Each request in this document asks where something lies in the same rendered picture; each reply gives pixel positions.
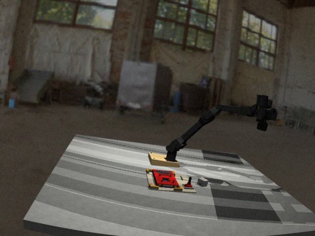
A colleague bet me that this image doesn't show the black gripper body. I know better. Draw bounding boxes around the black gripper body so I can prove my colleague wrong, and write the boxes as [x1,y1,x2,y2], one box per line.
[257,99,272,131]

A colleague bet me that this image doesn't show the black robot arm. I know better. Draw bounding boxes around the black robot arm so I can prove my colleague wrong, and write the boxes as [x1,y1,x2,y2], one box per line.
[164,95,277,162]

